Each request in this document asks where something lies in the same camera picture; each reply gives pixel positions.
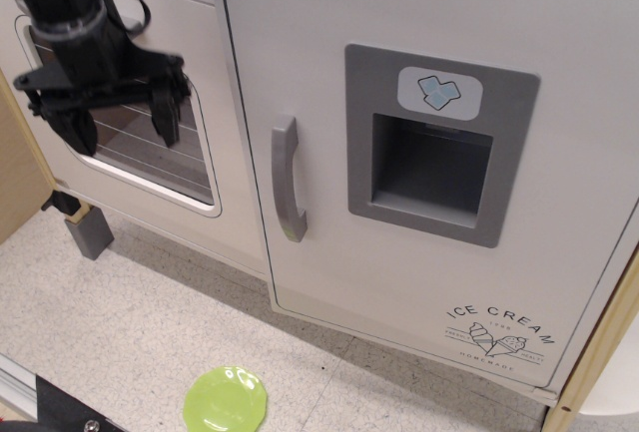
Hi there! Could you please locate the green plastic plate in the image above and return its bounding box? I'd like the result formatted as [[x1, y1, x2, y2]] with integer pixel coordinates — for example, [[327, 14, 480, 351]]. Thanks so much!
[[183, 366, 268, 431]]

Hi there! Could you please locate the black clamp bracket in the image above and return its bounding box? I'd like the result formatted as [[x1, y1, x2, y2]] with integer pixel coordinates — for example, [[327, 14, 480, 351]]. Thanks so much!
[[41, 190, 81, 216]]

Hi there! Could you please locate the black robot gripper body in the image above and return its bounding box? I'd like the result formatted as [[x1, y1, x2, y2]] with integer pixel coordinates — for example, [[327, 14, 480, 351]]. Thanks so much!
[[13, 17, 191, 111]]

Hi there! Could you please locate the wooden left side panel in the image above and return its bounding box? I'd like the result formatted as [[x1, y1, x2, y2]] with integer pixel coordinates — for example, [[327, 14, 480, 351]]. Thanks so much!
[[1, 75, 55, 242]]

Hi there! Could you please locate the wooden right side post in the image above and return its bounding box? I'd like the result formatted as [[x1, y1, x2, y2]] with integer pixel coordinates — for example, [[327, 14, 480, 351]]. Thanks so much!
[[541, 247, 638, 432]]

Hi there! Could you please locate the white toy fridge door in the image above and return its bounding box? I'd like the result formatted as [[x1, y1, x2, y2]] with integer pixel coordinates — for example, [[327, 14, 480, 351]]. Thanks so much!
[[225, 0, 638, 398]]

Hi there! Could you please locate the grey ice dispenser panel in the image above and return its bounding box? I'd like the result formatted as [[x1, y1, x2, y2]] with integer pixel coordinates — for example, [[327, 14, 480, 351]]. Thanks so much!
[[344, 44, 541, 248]]

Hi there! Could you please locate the grey fridge door handle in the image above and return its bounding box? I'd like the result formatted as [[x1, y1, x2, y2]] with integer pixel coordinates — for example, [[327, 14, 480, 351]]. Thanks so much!
[[271, 115, 308, 242]]

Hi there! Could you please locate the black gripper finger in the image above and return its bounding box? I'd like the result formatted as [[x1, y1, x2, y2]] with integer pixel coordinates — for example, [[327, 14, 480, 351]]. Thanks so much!
[[42, 107, 98, 157], [149, 84, 180, 148]]

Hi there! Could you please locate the black base plate with screw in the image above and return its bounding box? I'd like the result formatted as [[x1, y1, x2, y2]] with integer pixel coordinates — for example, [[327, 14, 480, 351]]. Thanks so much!
[[36, 375, 125, 432]]

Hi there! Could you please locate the grey kitchen leg block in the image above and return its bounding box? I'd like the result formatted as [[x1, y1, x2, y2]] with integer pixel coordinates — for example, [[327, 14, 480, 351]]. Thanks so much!
[[65, 208, 114, 260]]

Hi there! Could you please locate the grey oven door handle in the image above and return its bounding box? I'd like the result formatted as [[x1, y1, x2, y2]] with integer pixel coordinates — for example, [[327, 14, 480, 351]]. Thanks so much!
[[122, 17, 145, 37]]

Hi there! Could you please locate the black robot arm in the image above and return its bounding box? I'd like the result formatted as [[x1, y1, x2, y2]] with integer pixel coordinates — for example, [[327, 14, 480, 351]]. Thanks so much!
[[14, 0, 191, 156]]

